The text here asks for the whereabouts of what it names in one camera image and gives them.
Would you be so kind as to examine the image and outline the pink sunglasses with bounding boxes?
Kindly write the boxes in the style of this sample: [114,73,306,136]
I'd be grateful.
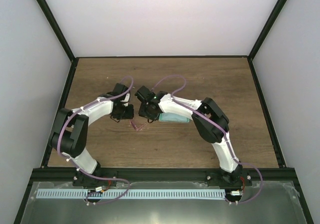
[129,120,146,132]

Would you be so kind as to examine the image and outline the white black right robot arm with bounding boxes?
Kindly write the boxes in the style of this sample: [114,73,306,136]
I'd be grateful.
[135,86,242,185]

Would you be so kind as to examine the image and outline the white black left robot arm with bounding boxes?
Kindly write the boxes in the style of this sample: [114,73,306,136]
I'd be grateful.
[48,83,134,186]

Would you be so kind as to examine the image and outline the light blue slotted strip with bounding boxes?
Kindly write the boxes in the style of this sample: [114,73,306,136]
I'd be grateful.
[36,189,226,200]

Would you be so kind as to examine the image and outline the metal front plate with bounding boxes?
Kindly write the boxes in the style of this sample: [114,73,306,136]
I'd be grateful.
[21,181,307,223]

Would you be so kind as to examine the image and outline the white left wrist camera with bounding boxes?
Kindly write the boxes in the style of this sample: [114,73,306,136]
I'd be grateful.
[121,93,131,103]

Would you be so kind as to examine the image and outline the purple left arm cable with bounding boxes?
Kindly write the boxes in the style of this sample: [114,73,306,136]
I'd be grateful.
[56,76,134,187]

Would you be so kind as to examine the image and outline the black enclosure frame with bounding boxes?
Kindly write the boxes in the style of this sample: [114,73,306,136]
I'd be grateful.
[12,0,314,224]

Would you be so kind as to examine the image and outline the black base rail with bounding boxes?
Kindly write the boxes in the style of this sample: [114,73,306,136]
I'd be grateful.
[30,167,299,188]

